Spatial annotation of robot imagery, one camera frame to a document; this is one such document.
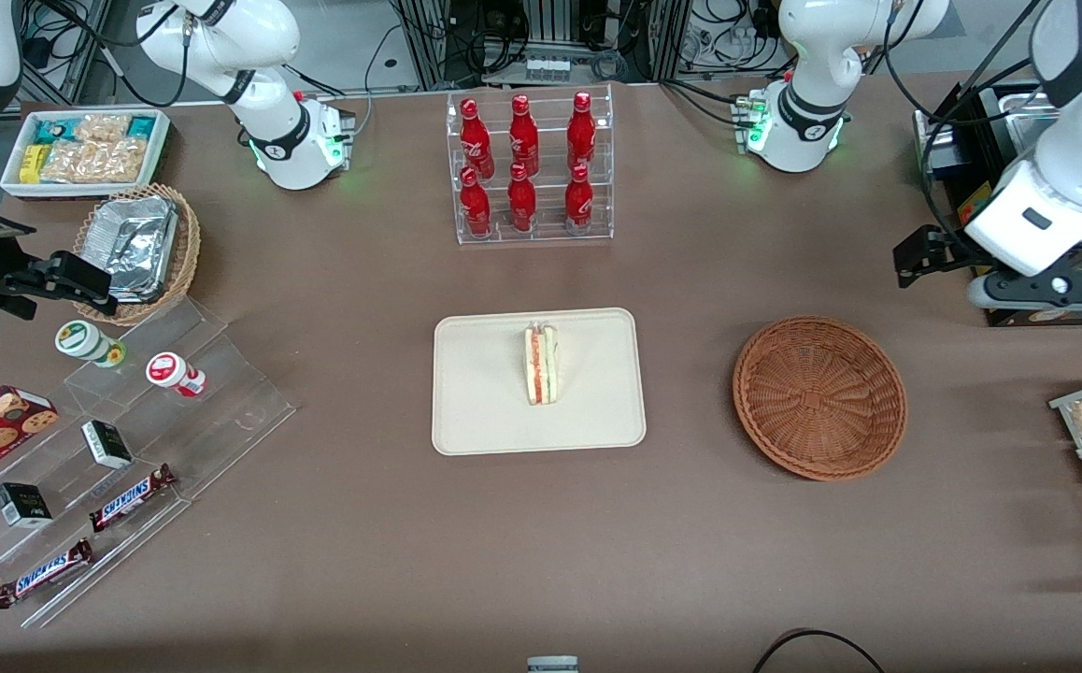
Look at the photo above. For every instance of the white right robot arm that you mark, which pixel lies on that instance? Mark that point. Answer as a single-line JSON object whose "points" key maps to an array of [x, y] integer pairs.
{"points": [[270, 140]]}

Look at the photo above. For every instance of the triangle sandwich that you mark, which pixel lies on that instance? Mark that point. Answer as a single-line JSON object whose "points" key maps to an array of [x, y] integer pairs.
{"points": [[541, 369]]}

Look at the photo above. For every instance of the metal equipment rack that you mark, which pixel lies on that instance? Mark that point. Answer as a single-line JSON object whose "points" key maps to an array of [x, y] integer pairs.
{"points": [[541, 19]]}

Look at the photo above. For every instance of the clear bag of crackers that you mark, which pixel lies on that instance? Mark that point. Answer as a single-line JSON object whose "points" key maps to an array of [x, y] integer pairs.
{"points": [[121, 159], [104, 126], [66, 164]]}

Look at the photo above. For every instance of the brown wicker basket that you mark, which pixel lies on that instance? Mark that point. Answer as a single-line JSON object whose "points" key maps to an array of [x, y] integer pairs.
{"points": [[817, 397]]}

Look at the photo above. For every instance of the Snickers chocolate bar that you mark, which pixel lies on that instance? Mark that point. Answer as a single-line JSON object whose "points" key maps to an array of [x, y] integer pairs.
{"points": [[43, 572], [130, 497]]}

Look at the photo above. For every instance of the stainless steel pan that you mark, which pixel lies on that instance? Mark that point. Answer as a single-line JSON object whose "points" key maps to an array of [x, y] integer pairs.
{"points": [[1017, 110]]}

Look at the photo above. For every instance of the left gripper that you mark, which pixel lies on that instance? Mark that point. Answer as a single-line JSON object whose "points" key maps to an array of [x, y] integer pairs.
{"points": [[950, 246]]}

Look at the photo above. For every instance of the small black carton box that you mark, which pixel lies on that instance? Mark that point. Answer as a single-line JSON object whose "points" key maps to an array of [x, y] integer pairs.
{"points": [[106, 444], [22, 505]]}

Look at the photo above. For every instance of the teal snack packet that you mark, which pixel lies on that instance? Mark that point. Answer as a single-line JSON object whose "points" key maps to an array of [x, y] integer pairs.
{"points": [[53, 129], [141, 125]]}

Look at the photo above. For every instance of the white rectangular snack bin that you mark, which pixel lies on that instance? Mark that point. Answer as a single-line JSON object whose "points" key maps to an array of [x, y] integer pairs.
{"points": [[8, 182]]}

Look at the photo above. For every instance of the cream plastic serving tray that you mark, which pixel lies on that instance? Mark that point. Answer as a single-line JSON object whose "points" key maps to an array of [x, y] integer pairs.
{"points": [[485, 402]]}

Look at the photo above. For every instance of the yellow snack packet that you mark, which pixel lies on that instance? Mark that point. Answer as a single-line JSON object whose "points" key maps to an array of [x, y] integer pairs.
{"points": [[32, 162]]}

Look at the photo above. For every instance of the clear acrylic stepped shelf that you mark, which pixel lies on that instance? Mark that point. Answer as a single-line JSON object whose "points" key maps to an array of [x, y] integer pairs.
{"points": [[242, 411]]}

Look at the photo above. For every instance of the clear acrylic bottle rack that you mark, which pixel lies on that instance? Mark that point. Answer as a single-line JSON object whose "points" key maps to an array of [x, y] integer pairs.
{"points": [[548, 238]]}

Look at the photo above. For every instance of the black food warmer appliance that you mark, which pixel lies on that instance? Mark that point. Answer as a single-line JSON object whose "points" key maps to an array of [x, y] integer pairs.
{"points": [[941, 161]]}

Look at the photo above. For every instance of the light wicker basket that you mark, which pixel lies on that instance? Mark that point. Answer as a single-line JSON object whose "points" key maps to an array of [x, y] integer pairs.
{"points": [[190, 252]]}

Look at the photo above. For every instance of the stacked aluminium foil containers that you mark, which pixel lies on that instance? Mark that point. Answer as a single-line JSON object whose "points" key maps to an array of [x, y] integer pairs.
{"points": [[135, 243]]}

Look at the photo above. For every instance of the small grey white box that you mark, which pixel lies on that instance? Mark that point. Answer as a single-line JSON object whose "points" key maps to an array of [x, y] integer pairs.
{"points": [[552, 665]]}

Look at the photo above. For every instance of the green lidded sunflower cup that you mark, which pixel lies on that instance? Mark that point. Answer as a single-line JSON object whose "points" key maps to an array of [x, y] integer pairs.
{"points": [[81, 338]]}

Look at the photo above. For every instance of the red cola bottle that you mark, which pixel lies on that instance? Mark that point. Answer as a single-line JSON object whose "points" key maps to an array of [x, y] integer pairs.
{"points": [[523, 136], [581, 131], [522, 201], [579, 196], [476, 206], [474, 136]]}

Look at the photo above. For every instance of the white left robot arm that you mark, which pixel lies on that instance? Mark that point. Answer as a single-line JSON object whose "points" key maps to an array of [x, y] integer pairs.
{"points": [[812, 56]]}

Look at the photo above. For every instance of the red lidded yogurt cup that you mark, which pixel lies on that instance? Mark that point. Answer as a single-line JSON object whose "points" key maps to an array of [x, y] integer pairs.
{"points": [[167, 369]]}

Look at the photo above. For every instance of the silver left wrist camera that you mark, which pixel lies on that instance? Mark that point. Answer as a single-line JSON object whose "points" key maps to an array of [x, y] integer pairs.
{"points": [[985, 293]]}

